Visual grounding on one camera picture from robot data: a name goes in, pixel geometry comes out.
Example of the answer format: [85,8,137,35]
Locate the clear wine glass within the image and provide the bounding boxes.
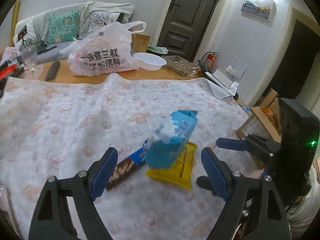
[22,45,41,74]

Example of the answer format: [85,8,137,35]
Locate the brown chocolate wafer bar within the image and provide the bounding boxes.
[106,140,147,191]

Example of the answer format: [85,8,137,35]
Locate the dark wooden door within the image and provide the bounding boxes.
[157,0,218,61]

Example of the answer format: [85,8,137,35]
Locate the white wall access panel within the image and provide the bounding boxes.
[226,56,247,80]

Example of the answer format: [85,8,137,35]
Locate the cartoon print table cloth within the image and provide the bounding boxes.
[1,74,260,239]

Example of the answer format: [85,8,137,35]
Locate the white printed plastic bag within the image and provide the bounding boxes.
[68,21,146,76]

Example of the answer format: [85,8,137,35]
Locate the yellow snack packet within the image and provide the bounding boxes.
[146,142,198,190]

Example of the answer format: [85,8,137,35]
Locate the teal patterned pillow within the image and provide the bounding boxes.
[47,10,80,44]

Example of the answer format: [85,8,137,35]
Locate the small brown cardboard box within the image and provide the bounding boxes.
[131,33,150,55]

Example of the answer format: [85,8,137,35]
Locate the open cardboard box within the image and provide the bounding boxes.
[236,89,281,142]

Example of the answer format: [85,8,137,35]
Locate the black remote control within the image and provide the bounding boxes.
[45,61,60,82]

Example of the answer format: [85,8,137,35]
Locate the blue milk biscuit packet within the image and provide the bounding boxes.
[145,110,198,169]

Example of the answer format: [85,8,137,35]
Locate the red fire extinguisher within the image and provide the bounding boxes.
[201,51,219,73]

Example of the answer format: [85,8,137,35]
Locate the black trash bin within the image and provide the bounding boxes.
[147,46,169,55]

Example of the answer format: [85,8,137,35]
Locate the white plastic bowl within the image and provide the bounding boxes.
[133,53,167,71]

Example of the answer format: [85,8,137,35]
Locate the white book on foil bag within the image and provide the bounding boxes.
[198,60,239,100]

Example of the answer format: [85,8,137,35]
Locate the landscape wall painting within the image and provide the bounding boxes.
[241,0,274,21]

